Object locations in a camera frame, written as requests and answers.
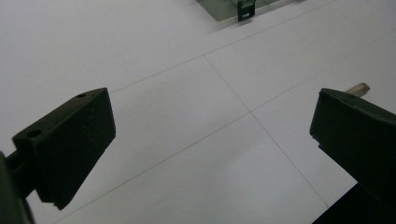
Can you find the black box latch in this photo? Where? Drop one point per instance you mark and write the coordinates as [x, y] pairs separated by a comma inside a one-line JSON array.
[[246, 11]]

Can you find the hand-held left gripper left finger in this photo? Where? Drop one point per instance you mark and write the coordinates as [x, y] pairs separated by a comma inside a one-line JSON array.
[[68, 140]]

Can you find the small metal cylinder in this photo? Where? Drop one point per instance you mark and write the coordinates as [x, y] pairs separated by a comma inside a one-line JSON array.
[[358, 89]]

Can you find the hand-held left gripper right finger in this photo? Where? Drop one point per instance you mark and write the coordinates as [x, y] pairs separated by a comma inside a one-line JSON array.
[[358, 137]]

